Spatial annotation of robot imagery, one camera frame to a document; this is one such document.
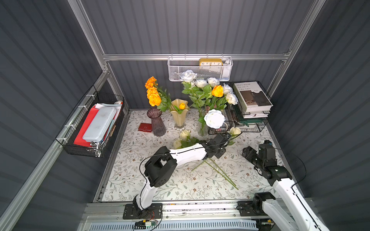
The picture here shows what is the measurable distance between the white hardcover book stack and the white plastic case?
775 millimetres

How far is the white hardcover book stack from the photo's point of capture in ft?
2.98

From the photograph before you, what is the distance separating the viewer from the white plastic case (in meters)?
0.67

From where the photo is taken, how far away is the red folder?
0.67 m
